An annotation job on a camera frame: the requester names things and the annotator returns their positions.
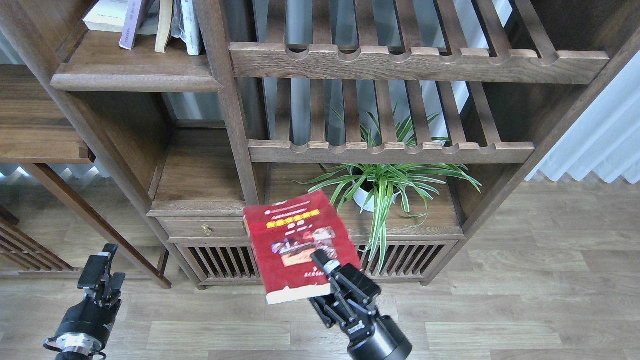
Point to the white lavender book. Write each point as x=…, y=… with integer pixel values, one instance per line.
x=135, y=15

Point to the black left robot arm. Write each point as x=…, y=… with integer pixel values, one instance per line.
x=86, y=327

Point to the yellow green book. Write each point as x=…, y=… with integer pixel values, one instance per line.
x=109, y=16

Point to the green spider plant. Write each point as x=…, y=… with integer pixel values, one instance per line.
x=385, y=181

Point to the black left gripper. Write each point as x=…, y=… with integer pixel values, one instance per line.
x=87, y=326

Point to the tan upright book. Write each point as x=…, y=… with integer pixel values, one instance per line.
x=165, y=17

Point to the dark wooden bookshelf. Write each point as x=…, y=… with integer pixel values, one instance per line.
x=193, y=139

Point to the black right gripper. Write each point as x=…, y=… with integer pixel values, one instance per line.
x=351, y=306

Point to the white curtain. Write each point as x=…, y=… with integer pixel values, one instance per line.
x=605, y=140

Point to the brass drawer knob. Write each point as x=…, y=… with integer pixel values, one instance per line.
x=206, y=230

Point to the red cover book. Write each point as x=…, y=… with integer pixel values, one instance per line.
x=285, y=234

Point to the white plant pot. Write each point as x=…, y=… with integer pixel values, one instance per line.
x=370, y=205

